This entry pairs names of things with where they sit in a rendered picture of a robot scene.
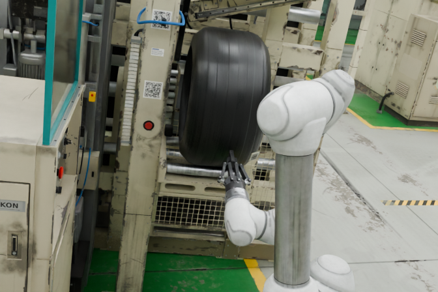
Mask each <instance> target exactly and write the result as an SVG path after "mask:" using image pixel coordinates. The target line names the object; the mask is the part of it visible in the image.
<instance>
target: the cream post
mask: <svg viewBox="0 0 438 292"><path fill-rule="evenodd" d="M180 3H181V0H147V3H146V9H145V20H152V15H153V9H157V10H166V11H171V12H172V16H171V22H177V23H178V19H179V9H180ZM176 33H177V25H171V26H170V31H168V30H163V29H153V28H151V23H144V28H143V39H142V45H141V57H140V64H139V75H138V86H137V93H136V105H135V111H134V122H133V129H132V141H131V148H130V158H129V165H128V177H127V183H126V194H125V201H124V212H123V224H122V230H121V241H120V248H119V260H118V266H117V277H116V284H115V292H142V288H143V277H144V273H145V264H146V257H147V245H148V242H149V234H150V229H151V220H152V214H153V205H154V195H155V190H156V181H157V169H158V160H159V154H160V150H161V146H162V136H163V131H164V122H165V116H166V106H167V101H168V93H169V83H170V77H171V67H172V62H173V53H174V48H175V39H176ZM152 48H158V49H164V56H163V57H162V56H156V55H151V49H152ZM145 80H148V81H158V82H163V87H162V97H161V100H160V99H153V98H143V90H144V84H145ZM148 122H150V123H151V124H152V128H151V129H146V127H145V124H146V123H148Z"/></svg>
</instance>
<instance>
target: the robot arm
mask: <svg viewBox="0 0 438 292"><path fill-rule="evenodd" d="M354 91H355V81H354V79H353V78H352V77H351V76H350V75H349V74H348V73H346V72H344V71H343V70H331V71H329V72H327V73H325V74H323V76H322V77H321V78H316V79H314V80H310V81H297V82H293V83H289V84H286V85H283V86H280V87H278V88H276V89H274V90H273V91H271V92H270V93H269V94H268V95H267V96H266V97H265V98H264V99H263V100H262V101H261V103H260V104H259V107H258V109H257V123H258V125H259V127H260V129H261V131H262V132H263V133H264V135H266V136H267V137H268V140H269V144H270V147H271V148H272V150H273V151H274V152H275V153H276V156H275V204H274V209H271V210H269V211H268V212H266V211H262V210H260V209H258V208H256V207H254V206H253V205H251V204H250V199H249V194H248V192H247V191H246V185H248V186H250V184H251V181H252V180H251V178H249V176H248V175H247V173H246V171H245V169H244V166H243V165H242V164H238V163H237V158H235V157H234V152H233V150H229V155H228V158H227V163H226V162H224V165H223V168H222V172H221V175H220V176H219V177H218V181H217V182H218V183H220V182H221V183H223V184H224V186H225V189H226V194H225V198H224V200H225V208H226V209H225V211H224V223H225V227H226V232H227V235H228V237H229V239H230V241H231V242H232V243H233V244H234V245H237V246H247V245H249V244H250V243H251V242H252V241H253V240H254V239H257V240H259V241H262V242H265V243H267V244H271V245H274V273H273V274H272V275H271V276H269V277H268V279H267V280H266V281H265V284H264V288H263V292H355V280H354V276H353V271H352V270H351V268H350V267H349V265H348V264H347V262H346V261H344V260H343V259H342V258H340V257H337V256H335V255H321V256H319V257H317V258H315V259H314V260H313V261H312V262H310V250H311V228H312V187H313V166H314V152H316V150H317V148H318V146H319V142H320V140H321V137H322V136H323V135H324V134H325V133H326V132H327V131H328V130H329V129H330V128H331V127H332V126H333V125H334V124H335V123H336V122H337V120H338V119H339V118H340V117H341V116H342V114H343V113H344V111H345V110H346V109H347V107H348V105H349V104H350V102H351V100H352V97H353V94H354ZM226 168H227V173H228V178H227V179H226V180H224V173H225V170H226ZM232 168H233V169H234V173H235V176H233V172H232ZM239 172H240V173H241V176H242V178H243V180H242V179H241V178H240V173H239Z"/></svg>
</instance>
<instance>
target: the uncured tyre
mask: <svg viewBox="0 0 438 292"><path fill-rule="evenodd" d="M270 85H271V66H270V55H269V50H268V48H267V46H266V45H265V43H264V42H263V41H262V40H261V38H260V37H259V36H258V35H256V34H254V33H251V32H248V31H239V30H234V29H226V28H221V27H204V28H203V29H201V30H200V31H198V32H197V33H196V34H194V35H193V37H192V41H191V43H190V47H189V50H188V55H187V58H186V64H185V68H184V76H183V81H182V90H181V101H180V109H179V151H180V153H181V154H182V156H183V157H184V158H185V159H186V160H187V161H188V162H189V163H191V164H194V165H199V166H211V167H218V168H222V167H223V165H224V162H226V163H227V158H228V155H229V150H233V152H234V157H235V158H237V163H238V164H242V165H243V166H244V165H246V164H247V163H249V161H248V160H249V158H250V156H251V154H252V153H256V152H257V151H258V149H259V146H260V144H261V140H262V138H263V132H262V131H261V129H260V127H259V125H258V123H257V109H258V107H259V104H260V103H261V101H262V100H263V99H264V98H265V97H266V96H267V95H268V94H269V93H270Z"/></svg>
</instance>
